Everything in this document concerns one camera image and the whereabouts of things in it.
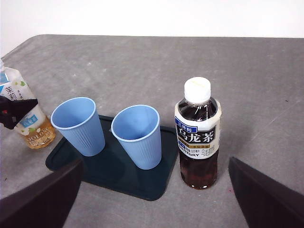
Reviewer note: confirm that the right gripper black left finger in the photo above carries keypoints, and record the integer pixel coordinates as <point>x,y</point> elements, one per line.
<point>35,202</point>

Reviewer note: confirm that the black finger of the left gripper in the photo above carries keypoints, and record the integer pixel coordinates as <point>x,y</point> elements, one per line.
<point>14,111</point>

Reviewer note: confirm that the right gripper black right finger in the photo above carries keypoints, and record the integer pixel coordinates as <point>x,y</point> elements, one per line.
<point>273,202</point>

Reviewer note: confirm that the jasmine oolong tea bottle white label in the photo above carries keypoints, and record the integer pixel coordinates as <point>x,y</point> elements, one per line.
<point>35,133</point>

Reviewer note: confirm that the dark oolong tea bottle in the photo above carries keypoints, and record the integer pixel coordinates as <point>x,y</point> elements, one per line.
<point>198,171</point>

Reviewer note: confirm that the blue ribbed plastic cup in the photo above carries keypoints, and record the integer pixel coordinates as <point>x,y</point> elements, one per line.
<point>80,140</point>
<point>145,152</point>

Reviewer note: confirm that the dark rectangular tray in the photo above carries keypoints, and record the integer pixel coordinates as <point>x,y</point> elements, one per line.
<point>107,175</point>

